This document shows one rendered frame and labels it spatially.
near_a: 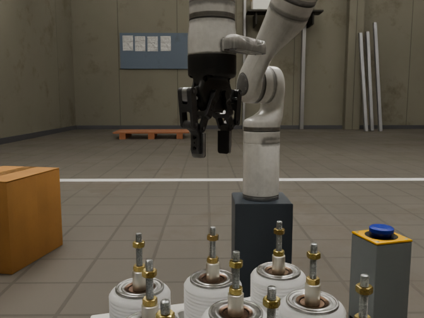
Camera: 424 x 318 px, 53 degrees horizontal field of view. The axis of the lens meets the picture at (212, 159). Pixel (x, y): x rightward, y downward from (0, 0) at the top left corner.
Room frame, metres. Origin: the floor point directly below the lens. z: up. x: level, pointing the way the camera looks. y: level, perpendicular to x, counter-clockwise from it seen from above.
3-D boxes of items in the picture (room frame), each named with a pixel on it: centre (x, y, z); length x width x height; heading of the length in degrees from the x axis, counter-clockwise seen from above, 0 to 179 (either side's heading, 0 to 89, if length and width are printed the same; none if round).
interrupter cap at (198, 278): (0.68, 0.00, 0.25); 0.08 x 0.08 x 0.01
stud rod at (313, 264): (0.59, -0.15, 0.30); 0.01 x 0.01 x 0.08
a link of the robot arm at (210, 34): (0.66, -0.02, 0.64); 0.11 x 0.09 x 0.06; 54
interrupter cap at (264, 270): (0.71, -0.11, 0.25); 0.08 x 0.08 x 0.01
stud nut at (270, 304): (0.45, -0.07, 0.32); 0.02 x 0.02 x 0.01; 3
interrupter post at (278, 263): (0.71, -0.11, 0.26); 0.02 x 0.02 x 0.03
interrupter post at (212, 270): (0.68, 0.00, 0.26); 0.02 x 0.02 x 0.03
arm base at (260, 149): (1.07, -0.12, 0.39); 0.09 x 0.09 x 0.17; 1
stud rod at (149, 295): (0.53, 0.08, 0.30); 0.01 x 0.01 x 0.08
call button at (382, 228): (0.71, -0.29, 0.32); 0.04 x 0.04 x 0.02
